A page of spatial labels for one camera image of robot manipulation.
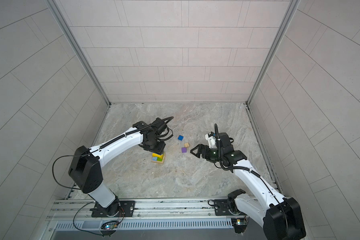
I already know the yellow wood block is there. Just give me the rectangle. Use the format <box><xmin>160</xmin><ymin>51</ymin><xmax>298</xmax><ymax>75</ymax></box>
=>
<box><xmin>152</xmin><ymin>153</ymin><xmax>164</xmax><ymax>159</ymax></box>

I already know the natural wood block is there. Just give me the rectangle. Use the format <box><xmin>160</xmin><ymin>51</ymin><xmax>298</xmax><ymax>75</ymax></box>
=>
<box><xmin>151</xmin><ymin>153</ymin><xmax>165</xmax><ymax>164</ymax></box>

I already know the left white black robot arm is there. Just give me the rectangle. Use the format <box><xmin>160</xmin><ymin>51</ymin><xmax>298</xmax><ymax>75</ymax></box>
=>
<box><xmin>68</xmin><ymin>117</ymin><xmax>173</xmax><ymax>217</ymax></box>

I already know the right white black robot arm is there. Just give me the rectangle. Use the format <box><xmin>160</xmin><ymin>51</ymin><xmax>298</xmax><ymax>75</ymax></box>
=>
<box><xmin>190</xmin><ymin>126</ymin><xmax>306</xmax><ymax>240</ymax></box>

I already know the right circuit board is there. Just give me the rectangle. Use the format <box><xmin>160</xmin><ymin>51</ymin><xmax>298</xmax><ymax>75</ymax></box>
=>
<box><xmin>231</xmin><ymin>218</ymin><xmax>249</xmax><ymax>234</ymax></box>

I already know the left green circuit board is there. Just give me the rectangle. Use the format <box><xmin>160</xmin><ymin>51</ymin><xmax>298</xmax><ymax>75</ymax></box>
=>
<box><xmin>100</xmin><ymin>221</ymin><xmax>120</xmax><ymax>231</ymax></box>

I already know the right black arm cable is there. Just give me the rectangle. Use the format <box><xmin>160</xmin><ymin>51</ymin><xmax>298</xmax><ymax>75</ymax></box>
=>
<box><xmin>213</xmin><ymin>123</ymin><xmax>289</xmax><ymax>232</ymax></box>

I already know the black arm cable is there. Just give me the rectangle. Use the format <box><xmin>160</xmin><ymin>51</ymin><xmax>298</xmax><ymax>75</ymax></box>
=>
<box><xmin>213</xmin><ymin>123</ymin><xmax>289</xmax><ymax>232</ymax></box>
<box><xmin>52</xmin><ymin>116</ymin><xmax>174</xmax><ymax>236</ymax></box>

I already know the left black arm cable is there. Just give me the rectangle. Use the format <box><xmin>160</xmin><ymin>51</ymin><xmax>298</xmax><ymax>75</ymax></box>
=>
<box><xmin>52</xmin><ymin>116</ymin><xmax>174</xmax><ymax>236</ymax></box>

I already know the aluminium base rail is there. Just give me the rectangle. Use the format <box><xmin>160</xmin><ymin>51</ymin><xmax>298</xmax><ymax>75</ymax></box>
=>
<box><xmin>46</xmin><ymin>196</ymin><xmax>302</xmax><ymax>223</ymax></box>

